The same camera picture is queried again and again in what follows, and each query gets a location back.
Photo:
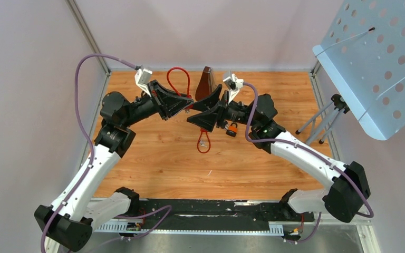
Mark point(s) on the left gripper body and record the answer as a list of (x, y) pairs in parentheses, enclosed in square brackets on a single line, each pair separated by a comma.
[(157, 98)]

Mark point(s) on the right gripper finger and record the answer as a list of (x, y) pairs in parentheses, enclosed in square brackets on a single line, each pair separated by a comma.
[(207, 119), (209, 101)]

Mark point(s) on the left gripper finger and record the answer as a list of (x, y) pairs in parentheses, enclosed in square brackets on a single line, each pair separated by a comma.
[(172, 107), (169, 97)]

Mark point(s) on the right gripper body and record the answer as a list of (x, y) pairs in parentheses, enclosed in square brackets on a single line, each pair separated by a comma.
[(224, 110)]

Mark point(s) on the red cable lock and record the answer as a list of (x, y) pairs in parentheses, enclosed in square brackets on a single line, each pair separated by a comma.
[(179, 80), (203, 136)]

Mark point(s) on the orange black padlock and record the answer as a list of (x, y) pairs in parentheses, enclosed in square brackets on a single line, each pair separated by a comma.
[(232, 129)]

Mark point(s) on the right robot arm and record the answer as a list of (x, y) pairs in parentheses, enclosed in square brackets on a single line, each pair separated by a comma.
[(345, 189)]

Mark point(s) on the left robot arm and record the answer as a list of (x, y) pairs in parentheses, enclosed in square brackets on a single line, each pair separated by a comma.
[(70, 220)]

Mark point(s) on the silver keys of upper lock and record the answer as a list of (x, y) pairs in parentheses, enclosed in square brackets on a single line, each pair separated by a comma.
[(203, 143)]

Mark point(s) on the brown wooden metronome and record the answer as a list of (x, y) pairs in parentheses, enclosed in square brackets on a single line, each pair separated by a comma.
[(204, 87)]

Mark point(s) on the blue perforated metal stand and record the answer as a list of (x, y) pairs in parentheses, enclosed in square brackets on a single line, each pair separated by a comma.
[(363, 53)]

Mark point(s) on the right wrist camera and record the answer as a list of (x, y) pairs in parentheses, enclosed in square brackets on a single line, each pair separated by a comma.
[(233, 83)]

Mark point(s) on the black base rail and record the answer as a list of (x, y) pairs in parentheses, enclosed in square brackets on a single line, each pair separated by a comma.
[(194, 209)]

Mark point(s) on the white cable duct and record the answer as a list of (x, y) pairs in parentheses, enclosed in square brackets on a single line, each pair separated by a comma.
[(213, 226)]

